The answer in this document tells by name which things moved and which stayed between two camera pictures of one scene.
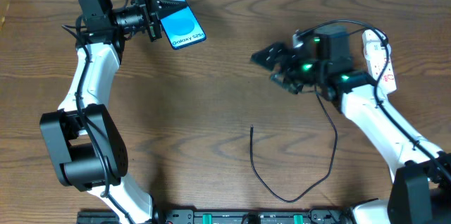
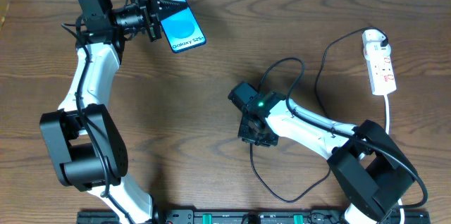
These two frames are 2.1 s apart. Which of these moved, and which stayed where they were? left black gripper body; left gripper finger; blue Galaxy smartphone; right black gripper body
Moved: right black gripper body
Stayed: left black gripper body; left gripper finger; blue Galaxy smartphone
